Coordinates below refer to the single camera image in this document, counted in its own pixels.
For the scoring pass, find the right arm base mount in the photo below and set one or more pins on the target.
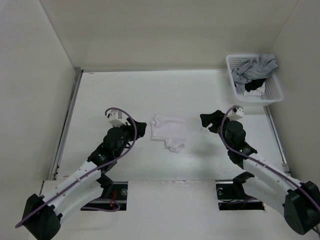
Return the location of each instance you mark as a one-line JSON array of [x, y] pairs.
[[231, 198]]

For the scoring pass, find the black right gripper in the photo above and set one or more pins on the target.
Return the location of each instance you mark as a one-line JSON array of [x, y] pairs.
[[214, 118]]

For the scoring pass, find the black tank top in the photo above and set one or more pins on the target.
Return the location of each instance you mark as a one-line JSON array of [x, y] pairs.
[[254, 84]]

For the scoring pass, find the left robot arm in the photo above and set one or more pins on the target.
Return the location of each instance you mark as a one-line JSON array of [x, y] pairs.
[[44, 215]]

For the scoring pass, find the grey tank top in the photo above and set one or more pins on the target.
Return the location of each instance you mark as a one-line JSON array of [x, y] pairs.
[[259, 67]]

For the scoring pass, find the white garment in basket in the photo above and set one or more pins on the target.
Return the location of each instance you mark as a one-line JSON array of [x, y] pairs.
[[257, 93]]

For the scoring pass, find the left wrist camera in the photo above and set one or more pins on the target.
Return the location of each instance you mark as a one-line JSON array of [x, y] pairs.
[[115, 117]]

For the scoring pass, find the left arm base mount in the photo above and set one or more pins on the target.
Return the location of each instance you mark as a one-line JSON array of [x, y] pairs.
[[112, 199]]

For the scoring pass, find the white plastic laundry basket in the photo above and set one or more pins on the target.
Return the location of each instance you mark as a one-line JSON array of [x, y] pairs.
[[273, 91]]

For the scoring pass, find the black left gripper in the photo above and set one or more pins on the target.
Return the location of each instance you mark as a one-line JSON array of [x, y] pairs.
[[140, 128]]

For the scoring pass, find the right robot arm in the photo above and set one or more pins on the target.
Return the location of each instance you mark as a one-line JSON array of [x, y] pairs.
[[296, 201]]

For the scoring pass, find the white tank top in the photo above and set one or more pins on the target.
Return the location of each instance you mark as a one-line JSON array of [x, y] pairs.
[[171, 130]]

